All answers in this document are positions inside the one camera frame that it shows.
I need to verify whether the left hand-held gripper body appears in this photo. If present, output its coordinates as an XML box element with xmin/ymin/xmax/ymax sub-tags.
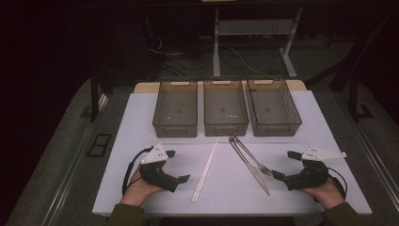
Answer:
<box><xmin>139</xmin><ymin>142</ymin><xmax>181</xmax><ymax>193</ymax></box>

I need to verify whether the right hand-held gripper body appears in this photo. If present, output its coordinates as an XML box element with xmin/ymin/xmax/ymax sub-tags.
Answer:
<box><xmin>283</xmin><ymin>145</ymin><xmax>347</xmax><ymax>191</ymax></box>

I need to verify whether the silver fork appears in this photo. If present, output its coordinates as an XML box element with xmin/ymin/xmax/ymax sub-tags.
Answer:
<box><xmin>233</xmin><ymin>136</ymin><xmax>274</xmax><ymax>177</ymax></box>

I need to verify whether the silver table knife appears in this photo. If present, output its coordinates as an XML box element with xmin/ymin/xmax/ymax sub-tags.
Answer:
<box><xmin>228</xmin><ymin>137</ymin><xmax>271</xmax><ymax>197</ymax></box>

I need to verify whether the translucent brown plastic bin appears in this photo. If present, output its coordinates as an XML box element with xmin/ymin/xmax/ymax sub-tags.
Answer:
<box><xmin>246</xmin><ymin>77</ymin><xmax>303</xmax><ymax>137</ymax></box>
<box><xmin>202</xmin><ymin>77</ymin><xmax>250</xmax><ymax>137</ymax></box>
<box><xmin>152</xmin><ymin>78</ymin><xmax>200</xmax><ymax>138</ymax></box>

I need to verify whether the person's right hand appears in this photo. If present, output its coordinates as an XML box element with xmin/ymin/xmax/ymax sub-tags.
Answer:
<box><xmin>300</xmin><ymin>177</ymin><xmax>345</xmax><ymax>211</ymax></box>

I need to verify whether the person's left hand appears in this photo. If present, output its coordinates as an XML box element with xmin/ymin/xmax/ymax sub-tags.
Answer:
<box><xmin>120</xmin><ymin>170</ymin><xmax>166</xmax><ymax>207</ymax></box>

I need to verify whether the black metal stand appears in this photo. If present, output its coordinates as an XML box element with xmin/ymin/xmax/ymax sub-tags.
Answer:
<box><xmin>347</xmin><ymin>74</ymin><xmax>375</xmax><ymax>121</ymax></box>
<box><xmin>88</xmin><ymin>67</ymin><xmax>109</xmax><ymax>123</ymax></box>

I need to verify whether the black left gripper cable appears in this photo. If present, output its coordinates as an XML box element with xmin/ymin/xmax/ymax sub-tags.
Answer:
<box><xmin>121</xmin><ymin>145</ymin><xmax>154</xmax><ymax>196</ymax></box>

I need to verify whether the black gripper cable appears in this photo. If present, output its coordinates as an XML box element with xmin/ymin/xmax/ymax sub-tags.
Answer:
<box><xmin>327</xmin><ymin>167</ymin><xmax>348</xmax><ymax>201</ymax></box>
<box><xmin>121</xmin><ymin>145</ymin><xmax>154</xmax><ymax>196</ymax></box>

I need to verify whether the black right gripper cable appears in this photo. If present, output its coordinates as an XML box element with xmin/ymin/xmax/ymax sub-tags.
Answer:
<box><xmin>327</xmin><ymin>167</ymin><xmax>348</xmax><ymax>201</ymax></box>

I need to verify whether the black floor socket frame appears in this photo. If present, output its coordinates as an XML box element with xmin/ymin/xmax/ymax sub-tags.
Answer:
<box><xmin>87</xmin><ymin>133</ymin><xmax>112</xmax><ymax>158</ymax></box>

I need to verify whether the bundle of black floor cables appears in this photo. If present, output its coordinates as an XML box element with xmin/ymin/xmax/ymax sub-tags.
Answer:
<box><xmin>145</xmin><ymin>15</ymin><xmax>217</xmax><ymax>79</ymax></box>

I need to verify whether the white floor cable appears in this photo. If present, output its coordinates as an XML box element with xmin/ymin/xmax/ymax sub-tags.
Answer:
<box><xmin>230</xmin><ymin>46</ymin><xmax>271</xmax><ymax>77</ymax></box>

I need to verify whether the white metal desk frame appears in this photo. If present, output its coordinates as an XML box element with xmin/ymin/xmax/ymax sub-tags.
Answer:
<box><xmin>212</xmin><ymin>8</ymin><xmax>304</xmax><ymax>79</ymax></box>

